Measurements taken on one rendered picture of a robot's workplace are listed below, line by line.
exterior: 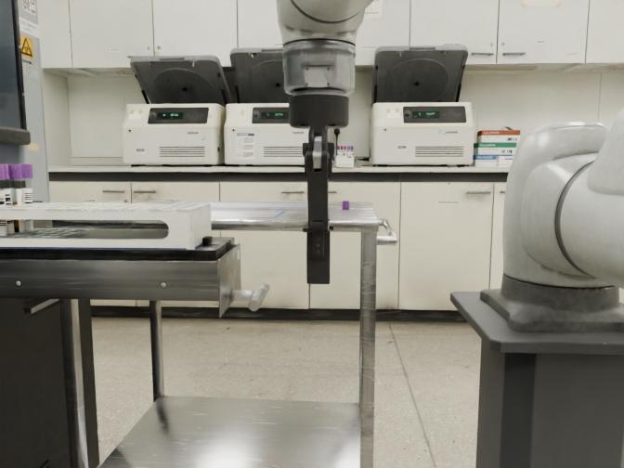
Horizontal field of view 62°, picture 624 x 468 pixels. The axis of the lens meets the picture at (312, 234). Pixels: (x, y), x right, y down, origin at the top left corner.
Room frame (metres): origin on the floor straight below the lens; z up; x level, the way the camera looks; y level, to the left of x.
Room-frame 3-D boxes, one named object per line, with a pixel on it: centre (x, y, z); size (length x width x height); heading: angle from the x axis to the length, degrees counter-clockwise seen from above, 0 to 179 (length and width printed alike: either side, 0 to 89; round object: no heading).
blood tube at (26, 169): (0.73, 0.40, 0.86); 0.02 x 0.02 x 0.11
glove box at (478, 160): (3.38, -1.14, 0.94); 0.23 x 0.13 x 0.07; 92
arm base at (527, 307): (0.77, -0.36, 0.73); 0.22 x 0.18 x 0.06; 177
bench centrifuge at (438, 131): (3.24, -0.64, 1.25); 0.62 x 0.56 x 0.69; 177
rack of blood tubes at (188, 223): (0.68, 0.29, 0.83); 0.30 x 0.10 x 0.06; 87
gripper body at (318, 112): (0.67, -0.01, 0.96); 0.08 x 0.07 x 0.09; 177
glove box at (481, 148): (3.37, -1.16, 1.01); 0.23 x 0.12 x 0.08; 87
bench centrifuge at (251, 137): (3.29, 0.21, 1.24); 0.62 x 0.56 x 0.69; 178
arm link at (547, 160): (0.74, -0.36, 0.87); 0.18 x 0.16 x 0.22; 8
